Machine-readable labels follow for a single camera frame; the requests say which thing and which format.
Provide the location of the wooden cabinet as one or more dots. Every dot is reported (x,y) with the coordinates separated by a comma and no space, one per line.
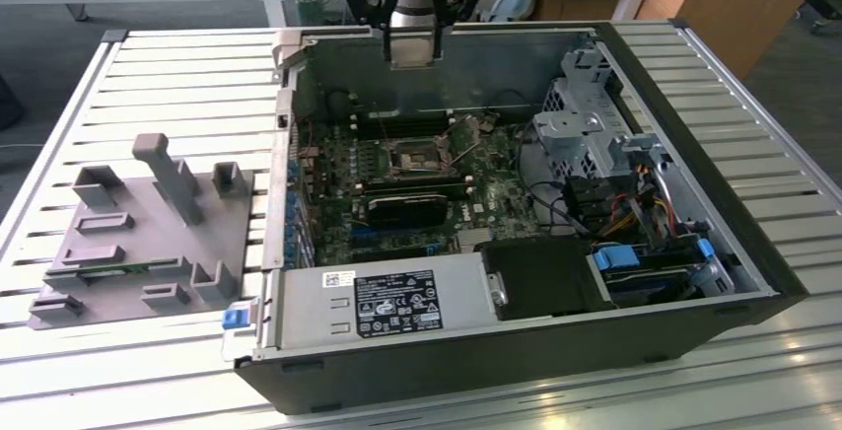
(743,6)

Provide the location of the grey power supply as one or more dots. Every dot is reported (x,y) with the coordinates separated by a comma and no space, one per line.
(308,302)

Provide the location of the green motherboard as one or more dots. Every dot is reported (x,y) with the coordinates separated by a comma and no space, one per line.
(499,188)

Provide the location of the black expansion slot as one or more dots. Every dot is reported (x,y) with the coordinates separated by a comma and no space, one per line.
(395,254)

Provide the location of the CPU socket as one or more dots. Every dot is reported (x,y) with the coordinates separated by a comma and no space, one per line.
(414,159)

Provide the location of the silver chipset heatsink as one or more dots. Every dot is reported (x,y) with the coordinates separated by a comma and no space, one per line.
(474,240)

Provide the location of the black graphics card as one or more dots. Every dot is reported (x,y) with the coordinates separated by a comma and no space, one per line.
(404,213)

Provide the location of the black office chair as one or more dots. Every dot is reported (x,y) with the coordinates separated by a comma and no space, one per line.
(827,3)

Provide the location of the blue plastic clip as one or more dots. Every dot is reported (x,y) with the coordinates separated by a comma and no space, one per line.
(705,247)

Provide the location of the black plastic drive box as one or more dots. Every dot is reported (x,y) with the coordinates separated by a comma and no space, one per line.
(539,277)

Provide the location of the silver metal drive cage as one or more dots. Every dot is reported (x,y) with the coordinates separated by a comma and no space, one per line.
(566,144)

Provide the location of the blue case latch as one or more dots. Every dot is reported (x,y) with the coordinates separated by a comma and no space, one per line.
(238,317)

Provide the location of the blue disk carrier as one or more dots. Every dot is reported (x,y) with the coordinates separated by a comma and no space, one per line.
(615,256)

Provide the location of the round coin battery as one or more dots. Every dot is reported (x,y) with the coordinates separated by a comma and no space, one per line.
(488,125)

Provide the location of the black RAM slot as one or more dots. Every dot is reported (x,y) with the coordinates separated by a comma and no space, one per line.
(414,182)
(398,130)
(414,190)
(395,120)

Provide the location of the green RAM stick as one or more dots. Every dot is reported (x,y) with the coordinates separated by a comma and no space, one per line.
(135,268)

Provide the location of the grey parts rack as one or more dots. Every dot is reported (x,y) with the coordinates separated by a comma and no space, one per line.
(158,252)

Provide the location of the black PC case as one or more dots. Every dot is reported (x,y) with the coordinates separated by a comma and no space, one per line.
(460,376)

